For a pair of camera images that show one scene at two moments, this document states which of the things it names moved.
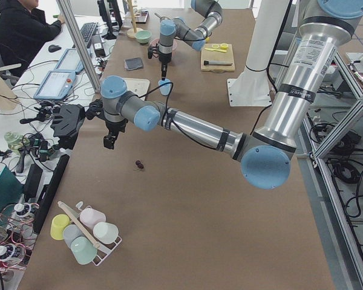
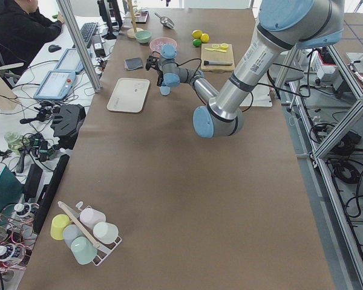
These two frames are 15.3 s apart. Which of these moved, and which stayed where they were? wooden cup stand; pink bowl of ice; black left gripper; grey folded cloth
Moved: black left gripper
Stayed: grey folded cloth; wooden cup stand; pink bowl of ice
